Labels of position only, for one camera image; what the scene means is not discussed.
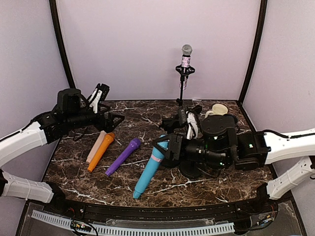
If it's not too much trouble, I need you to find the small circuit board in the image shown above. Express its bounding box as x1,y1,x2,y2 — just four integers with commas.
70,220,92,233

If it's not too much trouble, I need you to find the cream ceramic mug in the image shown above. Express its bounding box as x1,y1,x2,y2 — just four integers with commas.
205,104,228,118

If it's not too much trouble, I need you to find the light blue microphone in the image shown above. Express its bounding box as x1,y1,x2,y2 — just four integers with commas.
133,147,164,199

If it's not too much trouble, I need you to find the black enclosure frame post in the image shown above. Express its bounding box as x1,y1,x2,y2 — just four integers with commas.
238,0,268,106
49,0,76,89

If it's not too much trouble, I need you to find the purple microphone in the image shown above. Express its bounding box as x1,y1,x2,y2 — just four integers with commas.
105,138,141,177

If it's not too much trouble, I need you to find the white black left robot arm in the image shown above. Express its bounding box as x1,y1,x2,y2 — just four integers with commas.
0,84,125,214

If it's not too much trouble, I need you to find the pink microphone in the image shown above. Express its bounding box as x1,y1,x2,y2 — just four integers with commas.
86,131,106,163

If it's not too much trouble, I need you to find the black table edge rail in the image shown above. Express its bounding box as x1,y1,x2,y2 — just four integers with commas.
44,184,279,228

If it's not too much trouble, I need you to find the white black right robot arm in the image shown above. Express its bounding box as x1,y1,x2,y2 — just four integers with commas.
153,115,315,213

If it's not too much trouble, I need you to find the black enclosure frame post left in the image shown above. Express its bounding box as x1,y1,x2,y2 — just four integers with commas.
49,0,76,89

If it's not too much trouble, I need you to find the black enclosure frame post right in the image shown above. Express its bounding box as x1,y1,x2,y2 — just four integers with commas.
238,0,268,106

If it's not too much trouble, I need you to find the white slotted cable duct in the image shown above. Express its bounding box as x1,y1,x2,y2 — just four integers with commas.
31,210,235,236

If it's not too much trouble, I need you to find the black tripod microphone stand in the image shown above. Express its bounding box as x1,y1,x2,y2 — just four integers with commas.
175,65,195,115

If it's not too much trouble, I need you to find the glitter silver microphone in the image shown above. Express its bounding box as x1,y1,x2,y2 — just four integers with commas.
181,44,192,90

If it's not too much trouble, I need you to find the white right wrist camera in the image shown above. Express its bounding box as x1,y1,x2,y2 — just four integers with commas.
178,107,199,140

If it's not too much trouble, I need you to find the orange microphone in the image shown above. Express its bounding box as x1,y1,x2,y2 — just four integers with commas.
88,132,115,172

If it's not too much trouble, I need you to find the dark blue ceramic mug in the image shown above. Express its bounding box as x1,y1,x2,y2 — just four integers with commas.
232,115,240,132

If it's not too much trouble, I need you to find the black round-base stand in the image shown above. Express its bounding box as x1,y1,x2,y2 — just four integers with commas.
158,115,187,168
179,161,208,179
186,105,203,115

